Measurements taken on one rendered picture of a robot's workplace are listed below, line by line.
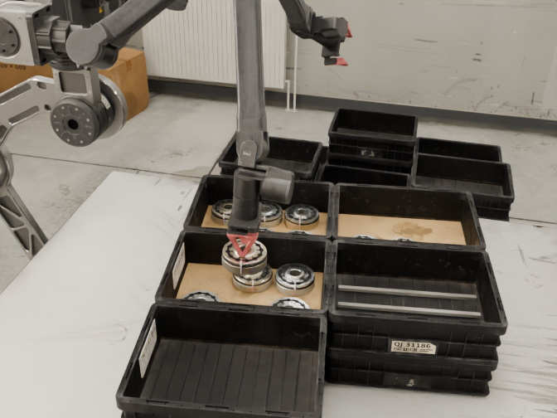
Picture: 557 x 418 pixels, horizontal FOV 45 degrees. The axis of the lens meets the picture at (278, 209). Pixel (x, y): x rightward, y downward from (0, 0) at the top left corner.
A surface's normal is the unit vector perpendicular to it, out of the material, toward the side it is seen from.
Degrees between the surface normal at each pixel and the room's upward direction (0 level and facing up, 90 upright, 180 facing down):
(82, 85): 90
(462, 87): 90
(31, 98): 90
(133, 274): 0
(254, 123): 63
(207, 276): 0
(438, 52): 90
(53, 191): 0
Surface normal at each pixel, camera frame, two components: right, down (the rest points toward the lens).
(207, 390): 0.02, -0.85
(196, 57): -0.22, 0.51
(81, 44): -0.19, 0.08
